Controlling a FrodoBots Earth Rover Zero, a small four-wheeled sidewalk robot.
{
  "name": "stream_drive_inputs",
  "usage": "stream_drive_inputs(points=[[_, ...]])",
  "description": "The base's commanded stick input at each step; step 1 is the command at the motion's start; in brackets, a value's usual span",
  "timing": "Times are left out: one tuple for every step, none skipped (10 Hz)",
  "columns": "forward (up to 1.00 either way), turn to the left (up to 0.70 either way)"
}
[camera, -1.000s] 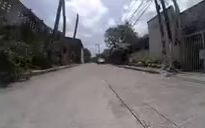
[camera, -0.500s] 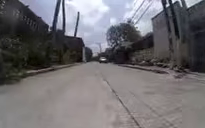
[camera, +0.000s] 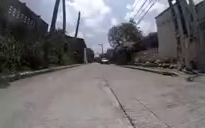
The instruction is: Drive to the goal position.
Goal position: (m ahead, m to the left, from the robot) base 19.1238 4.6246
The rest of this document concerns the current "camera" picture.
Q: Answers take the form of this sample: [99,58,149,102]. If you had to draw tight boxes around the pale car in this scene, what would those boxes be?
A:
[100,57,110,65]

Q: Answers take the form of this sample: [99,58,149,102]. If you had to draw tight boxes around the grey concrete road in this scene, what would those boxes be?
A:
[0,62,205,128]

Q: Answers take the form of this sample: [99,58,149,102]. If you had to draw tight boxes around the round tree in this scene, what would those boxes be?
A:
[107,20,144,50]

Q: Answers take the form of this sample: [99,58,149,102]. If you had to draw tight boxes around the raised concrete kerb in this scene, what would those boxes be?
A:
[3,63,84,83]
[118,63,199,83]

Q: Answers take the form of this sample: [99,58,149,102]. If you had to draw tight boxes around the roadside bushes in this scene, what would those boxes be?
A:
[0,30,78,88]

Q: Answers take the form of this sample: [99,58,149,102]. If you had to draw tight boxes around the leaning poles by building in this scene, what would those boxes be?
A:
[167,0,199,71]

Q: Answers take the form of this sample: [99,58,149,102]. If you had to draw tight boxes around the pale concrete building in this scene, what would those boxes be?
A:
[154,0,205,73]

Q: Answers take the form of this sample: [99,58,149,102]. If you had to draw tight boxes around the overhead wires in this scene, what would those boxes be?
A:
[124,0,159,26]

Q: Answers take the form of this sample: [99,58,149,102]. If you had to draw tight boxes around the dark block wall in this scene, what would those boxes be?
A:
[0,0,88,64]

